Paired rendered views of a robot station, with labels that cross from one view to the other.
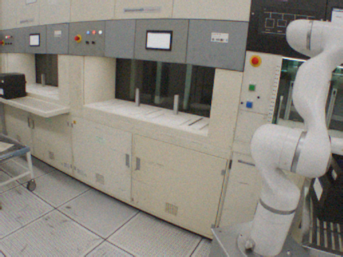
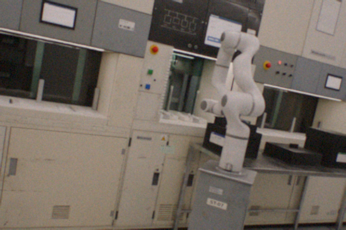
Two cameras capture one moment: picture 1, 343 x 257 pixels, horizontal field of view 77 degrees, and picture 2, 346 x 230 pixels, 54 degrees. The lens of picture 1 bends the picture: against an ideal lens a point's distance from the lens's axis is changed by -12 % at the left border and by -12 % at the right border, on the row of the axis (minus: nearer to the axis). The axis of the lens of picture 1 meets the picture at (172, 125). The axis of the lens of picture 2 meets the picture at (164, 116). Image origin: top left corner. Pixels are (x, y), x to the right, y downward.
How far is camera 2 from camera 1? 1.34 m
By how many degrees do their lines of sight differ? 54
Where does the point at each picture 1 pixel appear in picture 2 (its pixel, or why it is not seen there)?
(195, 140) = (94, 123)
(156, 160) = (44, 155)
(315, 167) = (261, 109)
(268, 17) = (167, 14)
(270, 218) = (241, 143)
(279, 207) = (245, 135)
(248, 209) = (146, 182)
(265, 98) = (160, 81)
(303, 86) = (245, 69)
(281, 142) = (245, 99)
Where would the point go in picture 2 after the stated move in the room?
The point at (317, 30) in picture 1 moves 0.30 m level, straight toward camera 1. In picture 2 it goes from (244, 38) to (281, 36)
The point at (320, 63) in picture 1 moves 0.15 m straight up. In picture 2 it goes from (249, 57) to (255, 29)
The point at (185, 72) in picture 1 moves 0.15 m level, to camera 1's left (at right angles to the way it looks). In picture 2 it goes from (44, 53) to (24, 49)
